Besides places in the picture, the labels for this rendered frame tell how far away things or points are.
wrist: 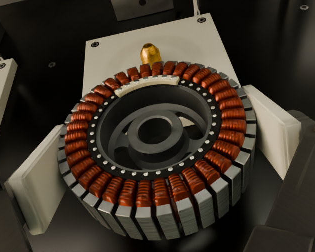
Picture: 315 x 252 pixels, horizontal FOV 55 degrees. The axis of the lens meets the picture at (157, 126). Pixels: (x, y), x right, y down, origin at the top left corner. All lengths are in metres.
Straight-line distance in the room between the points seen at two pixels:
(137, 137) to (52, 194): 0.05
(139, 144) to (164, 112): 0.03
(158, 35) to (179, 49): 0.04
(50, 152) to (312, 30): 0.29
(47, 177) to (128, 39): 0.23
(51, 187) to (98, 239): 0.08
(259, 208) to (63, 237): 0.14
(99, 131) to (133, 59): 0.17
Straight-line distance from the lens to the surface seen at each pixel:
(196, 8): 0.37
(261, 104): 0.16
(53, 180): 0.17
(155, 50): 0.30
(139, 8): 0.41
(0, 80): 0.39
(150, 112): 0.19
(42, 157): 0.16
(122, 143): 0.19
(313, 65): 0.33
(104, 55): 0.35
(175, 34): 0.35
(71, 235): 0.25
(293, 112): 0.16
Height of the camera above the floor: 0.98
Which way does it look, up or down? 50 degrees down
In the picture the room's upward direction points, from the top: 17 degrees counter-clockwise
